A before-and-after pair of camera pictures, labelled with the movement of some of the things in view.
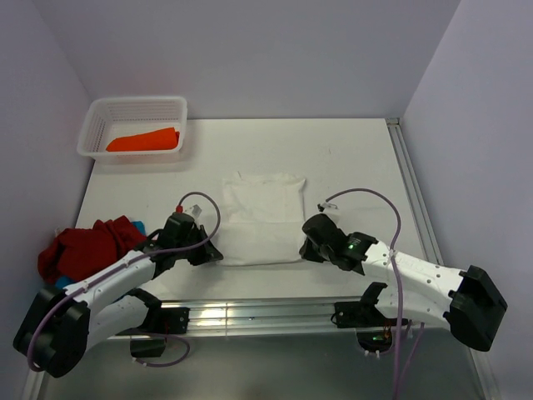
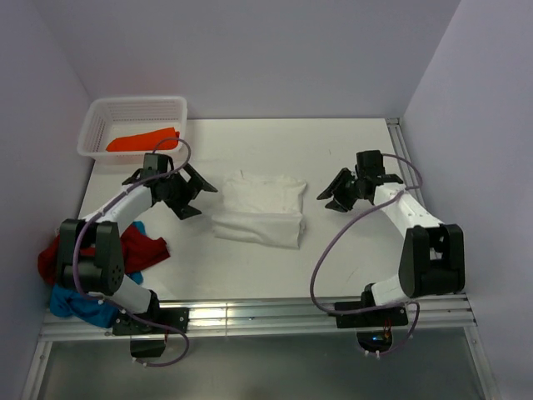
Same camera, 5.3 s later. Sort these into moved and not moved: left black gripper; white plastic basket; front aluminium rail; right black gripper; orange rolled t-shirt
Moved: left black gripper; right black gripper
Not moved: front aluminium rail; orange rolled t-shirt; white plastic basket
